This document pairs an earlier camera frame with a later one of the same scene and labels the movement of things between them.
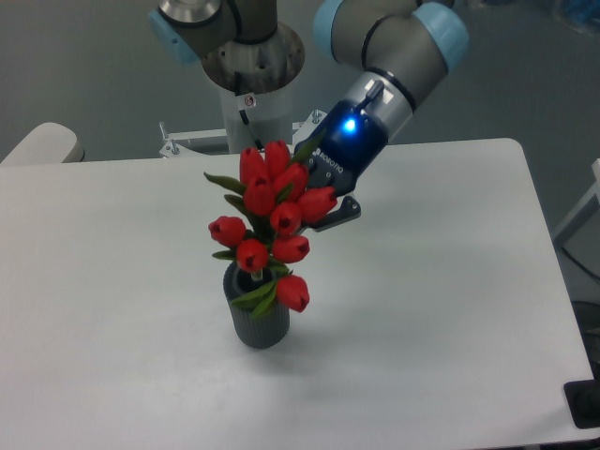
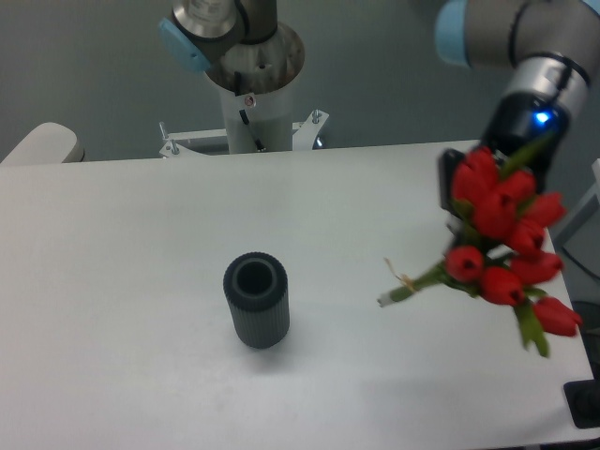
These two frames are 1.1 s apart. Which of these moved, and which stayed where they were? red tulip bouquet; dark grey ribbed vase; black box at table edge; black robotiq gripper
Moved: red tulip bouquet; black robotiq gripper
Stayed: dark grey ribbed vase; black box at table edge
